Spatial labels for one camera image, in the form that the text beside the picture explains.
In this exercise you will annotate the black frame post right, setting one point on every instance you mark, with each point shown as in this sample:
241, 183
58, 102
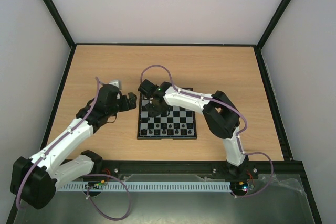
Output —
273, 23

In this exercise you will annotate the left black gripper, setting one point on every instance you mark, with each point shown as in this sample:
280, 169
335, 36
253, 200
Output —
126, 106

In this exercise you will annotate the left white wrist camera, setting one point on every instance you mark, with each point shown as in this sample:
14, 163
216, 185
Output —
116, 83

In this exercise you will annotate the black magnetic chess board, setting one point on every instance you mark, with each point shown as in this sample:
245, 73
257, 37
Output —
159, 125

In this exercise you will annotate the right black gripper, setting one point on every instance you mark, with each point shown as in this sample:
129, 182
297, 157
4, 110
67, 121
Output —
156, 106

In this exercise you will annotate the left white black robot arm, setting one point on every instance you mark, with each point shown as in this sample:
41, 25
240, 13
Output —
36, 179

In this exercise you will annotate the light blue slotted cable duct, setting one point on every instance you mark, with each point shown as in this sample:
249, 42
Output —
222, 187

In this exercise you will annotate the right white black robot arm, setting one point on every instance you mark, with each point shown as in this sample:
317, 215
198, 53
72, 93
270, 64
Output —
221, 116

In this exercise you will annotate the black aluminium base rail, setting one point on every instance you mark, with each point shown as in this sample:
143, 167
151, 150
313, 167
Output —
211, 169

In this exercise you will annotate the black frame post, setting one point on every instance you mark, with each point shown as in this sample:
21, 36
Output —
273, 23
59, 22

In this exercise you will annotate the black frame post left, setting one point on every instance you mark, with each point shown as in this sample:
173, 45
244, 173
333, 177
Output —
59, 22

